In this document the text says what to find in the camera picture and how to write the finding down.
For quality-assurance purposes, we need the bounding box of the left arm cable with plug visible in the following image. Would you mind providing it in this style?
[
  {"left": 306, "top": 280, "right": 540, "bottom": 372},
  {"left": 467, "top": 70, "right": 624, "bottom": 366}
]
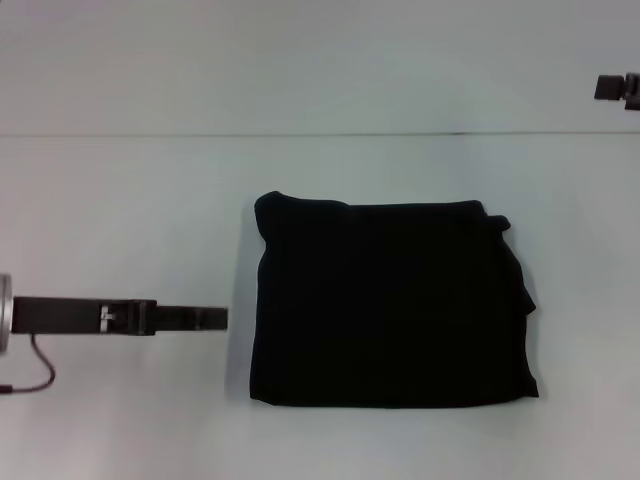
[{"left": 0, "top": 333, "right": 57, "bottom": 396}]

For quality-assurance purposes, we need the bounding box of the black t-shirt with white print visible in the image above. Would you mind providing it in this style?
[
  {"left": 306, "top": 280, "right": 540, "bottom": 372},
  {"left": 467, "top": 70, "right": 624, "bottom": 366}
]
[{"left": 248, "top": 190, "right": 540, "bottom": 409}]

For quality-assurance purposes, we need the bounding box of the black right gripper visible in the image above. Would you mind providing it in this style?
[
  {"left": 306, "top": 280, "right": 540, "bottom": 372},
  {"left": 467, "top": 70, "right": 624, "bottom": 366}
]
[{"left": 593, "top": 72, "right": 640, "bottom": 112}]

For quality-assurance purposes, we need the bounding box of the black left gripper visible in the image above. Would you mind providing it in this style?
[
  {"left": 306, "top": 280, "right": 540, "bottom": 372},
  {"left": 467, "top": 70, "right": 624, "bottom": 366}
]
[{"left": 11, "top": 295, "right": 230, "bottom": 337}]

